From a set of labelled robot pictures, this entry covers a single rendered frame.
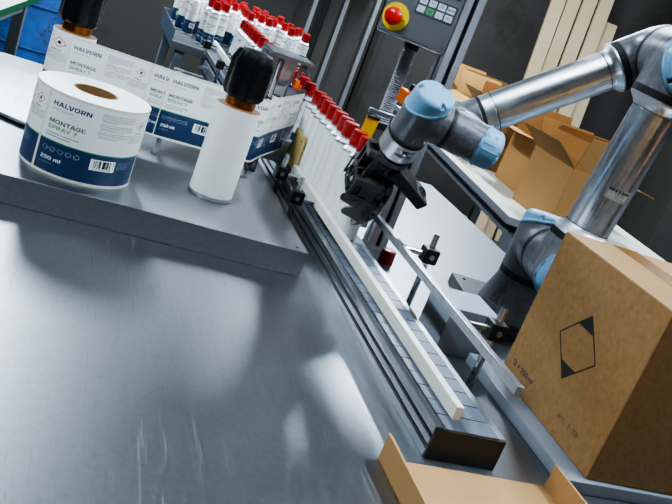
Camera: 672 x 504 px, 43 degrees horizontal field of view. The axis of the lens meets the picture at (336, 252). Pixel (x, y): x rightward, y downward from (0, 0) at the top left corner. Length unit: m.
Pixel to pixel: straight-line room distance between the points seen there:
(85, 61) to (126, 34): 4.56
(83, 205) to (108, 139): 0.12
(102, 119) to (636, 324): 0.91
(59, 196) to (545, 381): 0.85
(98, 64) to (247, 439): 1.02
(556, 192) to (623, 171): 1.81
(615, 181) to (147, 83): 0.95
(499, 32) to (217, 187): 5.17
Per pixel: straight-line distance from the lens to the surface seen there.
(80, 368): 1.07
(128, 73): 1.84
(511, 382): 1.16
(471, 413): 1.22
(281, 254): 1.56
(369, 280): 1.46
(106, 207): 1.50
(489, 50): 6.68
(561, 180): 3.39
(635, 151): 1.59
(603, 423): 1.26
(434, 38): 1.87
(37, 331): 1.13
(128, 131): 1.53
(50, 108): 1.53
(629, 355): 1.24
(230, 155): 1.65
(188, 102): 1.85
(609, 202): 1.60
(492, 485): 1.17
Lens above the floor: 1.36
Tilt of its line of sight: 17 degrees down
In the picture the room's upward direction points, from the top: 21 degrees clockwise
